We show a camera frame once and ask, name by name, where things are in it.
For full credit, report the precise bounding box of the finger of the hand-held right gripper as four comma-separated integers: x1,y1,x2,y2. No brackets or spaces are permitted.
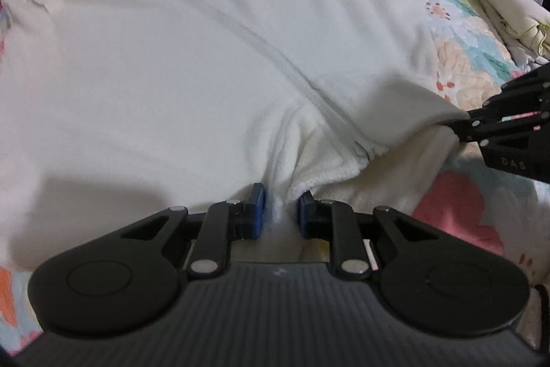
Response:
444,111,550,144
466,64,550,122

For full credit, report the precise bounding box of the floral printed blanket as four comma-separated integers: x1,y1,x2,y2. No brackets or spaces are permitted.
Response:
0,0,550,355

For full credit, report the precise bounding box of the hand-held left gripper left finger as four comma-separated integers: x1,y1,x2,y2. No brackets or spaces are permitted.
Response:
120,183,268,281

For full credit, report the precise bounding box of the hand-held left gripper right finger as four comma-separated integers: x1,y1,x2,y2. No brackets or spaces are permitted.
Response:
298,191,441,279

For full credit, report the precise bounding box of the white fleece garment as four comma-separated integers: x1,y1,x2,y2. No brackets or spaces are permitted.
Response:
0,0,471,269

